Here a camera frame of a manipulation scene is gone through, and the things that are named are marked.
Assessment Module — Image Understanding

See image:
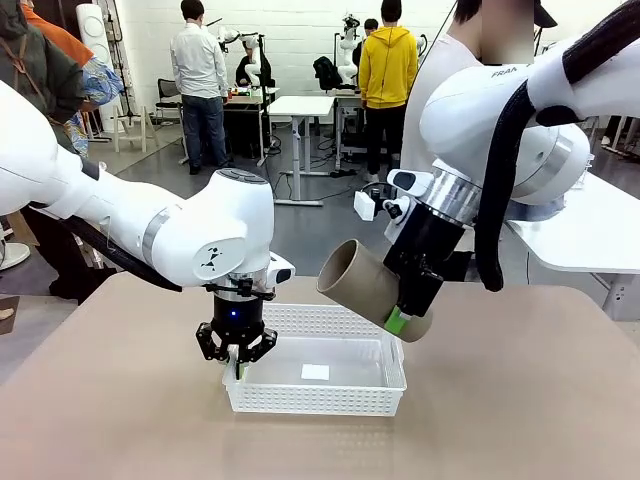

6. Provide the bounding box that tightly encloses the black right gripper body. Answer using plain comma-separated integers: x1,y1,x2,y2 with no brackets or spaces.
383,198,474,276

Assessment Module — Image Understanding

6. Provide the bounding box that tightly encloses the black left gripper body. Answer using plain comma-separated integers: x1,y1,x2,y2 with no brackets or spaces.
212,297,265,347

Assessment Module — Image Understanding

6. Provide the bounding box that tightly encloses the brown cardboard tube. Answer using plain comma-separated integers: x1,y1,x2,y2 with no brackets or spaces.
316,238,434,345

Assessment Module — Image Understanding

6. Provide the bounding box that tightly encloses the white perforated plastic basket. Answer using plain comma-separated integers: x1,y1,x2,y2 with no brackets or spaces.
222,302,409,417

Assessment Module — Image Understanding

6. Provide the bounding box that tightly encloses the white side table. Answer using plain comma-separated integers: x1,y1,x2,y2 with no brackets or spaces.
504,172,640,321

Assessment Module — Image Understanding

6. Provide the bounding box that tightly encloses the person in yellow hoodie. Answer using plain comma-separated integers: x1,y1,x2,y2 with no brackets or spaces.
357,0,419,184

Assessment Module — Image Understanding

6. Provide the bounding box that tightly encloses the white standing desk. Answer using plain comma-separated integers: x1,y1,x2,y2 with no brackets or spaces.
267,95,336,207

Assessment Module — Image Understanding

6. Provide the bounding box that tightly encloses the person in white sweater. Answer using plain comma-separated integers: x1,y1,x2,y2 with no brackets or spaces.
399,0,559,281

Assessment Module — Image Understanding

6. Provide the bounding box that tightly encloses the black backpack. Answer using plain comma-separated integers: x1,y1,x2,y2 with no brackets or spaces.
313,56,344,93

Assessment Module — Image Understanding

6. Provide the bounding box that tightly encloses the brown flat board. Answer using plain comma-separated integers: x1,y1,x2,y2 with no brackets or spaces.
0,294,21,335

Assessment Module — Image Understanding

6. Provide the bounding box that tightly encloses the white round floor stand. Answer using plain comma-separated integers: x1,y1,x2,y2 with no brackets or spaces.
0,219,31,272

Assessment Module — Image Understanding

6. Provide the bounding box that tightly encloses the dark background workbench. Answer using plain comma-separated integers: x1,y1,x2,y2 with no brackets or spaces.
222,88,281,169

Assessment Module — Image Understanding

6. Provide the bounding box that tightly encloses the white wooden step stool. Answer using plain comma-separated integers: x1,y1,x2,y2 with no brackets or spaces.
112,104,160,154

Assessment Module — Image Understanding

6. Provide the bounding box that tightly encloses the black office chair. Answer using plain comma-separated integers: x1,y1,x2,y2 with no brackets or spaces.
156,78,182,121

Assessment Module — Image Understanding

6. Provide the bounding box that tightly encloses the man in white shirt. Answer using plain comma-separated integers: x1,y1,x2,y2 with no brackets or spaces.
169,0,232,176

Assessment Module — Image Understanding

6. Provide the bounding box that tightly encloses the white tower fan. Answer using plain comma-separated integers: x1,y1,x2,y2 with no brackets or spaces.
75,3,126,134

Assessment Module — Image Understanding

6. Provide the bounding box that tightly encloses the mannequin in green puffer jacket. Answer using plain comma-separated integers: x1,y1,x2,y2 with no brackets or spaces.
0,0,109,304

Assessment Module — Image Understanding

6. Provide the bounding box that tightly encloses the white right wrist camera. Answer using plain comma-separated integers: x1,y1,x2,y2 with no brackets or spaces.
353,182,409,224

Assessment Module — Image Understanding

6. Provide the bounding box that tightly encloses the black braided cable sleeve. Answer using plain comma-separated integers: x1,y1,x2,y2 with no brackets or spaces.
474,0,640,294

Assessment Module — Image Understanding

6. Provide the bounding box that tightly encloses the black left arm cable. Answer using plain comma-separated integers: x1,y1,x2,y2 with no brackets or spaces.
29,202,184,294

